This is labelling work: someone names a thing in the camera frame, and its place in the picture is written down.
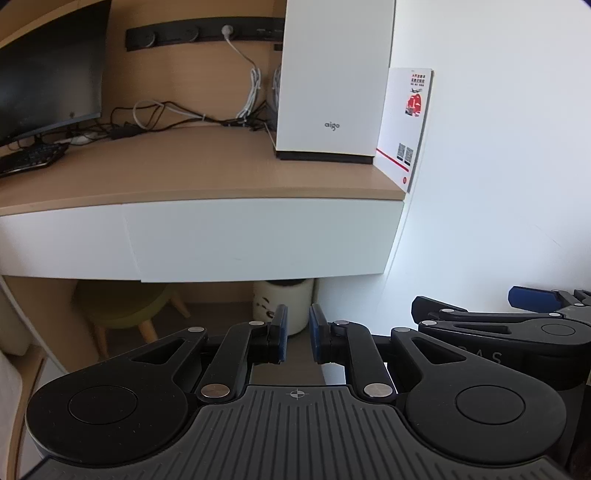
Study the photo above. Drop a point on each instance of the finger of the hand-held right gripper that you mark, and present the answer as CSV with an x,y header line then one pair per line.
x,y
531,297
438,310

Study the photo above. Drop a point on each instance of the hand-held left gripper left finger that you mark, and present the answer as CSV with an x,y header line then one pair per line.
x,y
280,333

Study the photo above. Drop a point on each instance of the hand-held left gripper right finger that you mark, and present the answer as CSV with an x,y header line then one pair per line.
x,y
316,333

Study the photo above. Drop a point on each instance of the white waste bin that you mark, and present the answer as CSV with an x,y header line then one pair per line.
x,y
295,300

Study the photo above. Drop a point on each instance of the wide white desk drawer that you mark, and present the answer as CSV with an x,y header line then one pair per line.
x,y
263,240

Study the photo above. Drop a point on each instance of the green stool with wooden legs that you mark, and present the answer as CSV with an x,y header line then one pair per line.
x,y
124,304

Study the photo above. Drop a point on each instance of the white box with red print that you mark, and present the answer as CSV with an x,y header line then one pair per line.
x,y
401,120

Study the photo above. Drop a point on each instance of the narrow white desk drawer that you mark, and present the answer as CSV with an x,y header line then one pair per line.
x,y
64,244

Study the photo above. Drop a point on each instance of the black power adapter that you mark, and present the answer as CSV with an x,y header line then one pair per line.
x,y
123,131

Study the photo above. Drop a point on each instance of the white computer case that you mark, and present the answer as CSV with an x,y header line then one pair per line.
x,y
332,69

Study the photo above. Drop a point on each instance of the white power strip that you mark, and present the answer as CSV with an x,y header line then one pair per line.
x,y
81,137

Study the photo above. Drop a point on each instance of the black keyboard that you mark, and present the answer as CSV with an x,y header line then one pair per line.
x,y
27,158

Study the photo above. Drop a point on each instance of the black computer monitor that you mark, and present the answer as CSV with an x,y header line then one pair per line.
x,y
46,69

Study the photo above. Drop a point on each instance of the black wall socket rail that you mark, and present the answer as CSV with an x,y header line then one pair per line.
x,y
175,34

